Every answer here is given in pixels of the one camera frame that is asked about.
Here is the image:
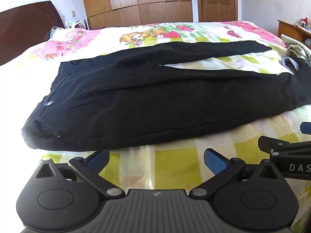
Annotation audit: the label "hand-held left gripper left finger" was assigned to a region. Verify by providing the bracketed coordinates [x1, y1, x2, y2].
[36, 148, 125, 198]

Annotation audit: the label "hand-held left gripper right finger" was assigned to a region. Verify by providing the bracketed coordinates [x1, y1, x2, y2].
[189, 148, 280, 198]

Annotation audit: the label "black pants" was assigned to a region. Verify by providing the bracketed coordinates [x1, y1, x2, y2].
[21, 40, 311, 151]

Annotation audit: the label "checked cartoon print bedsheet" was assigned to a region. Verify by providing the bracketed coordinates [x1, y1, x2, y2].
[0, 21, 311, 233]

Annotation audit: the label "grey blue garment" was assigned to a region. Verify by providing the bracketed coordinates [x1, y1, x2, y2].
[282, 55, 303, 75]

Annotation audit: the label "beige crumpled cloth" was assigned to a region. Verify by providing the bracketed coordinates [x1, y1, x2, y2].
[281, 34, 311, 62]

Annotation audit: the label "red white item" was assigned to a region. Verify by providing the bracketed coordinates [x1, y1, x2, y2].
[300, 17, 311, 31]

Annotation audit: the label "white bag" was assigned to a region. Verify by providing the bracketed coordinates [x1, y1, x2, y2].
[65, 19, 85, 30]

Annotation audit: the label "dark brown wooden headboard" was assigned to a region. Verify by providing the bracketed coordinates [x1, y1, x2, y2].
[0, 1, 66, 66]

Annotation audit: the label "wooden door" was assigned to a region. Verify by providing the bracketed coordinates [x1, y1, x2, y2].
[196, 0, 238, 22]

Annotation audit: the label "wooden wardrobe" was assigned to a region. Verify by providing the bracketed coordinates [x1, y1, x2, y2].
[80, 0, 193, 30]

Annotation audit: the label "white charger cable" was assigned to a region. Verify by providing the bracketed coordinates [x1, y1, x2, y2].
[50, 26, 65, 39]

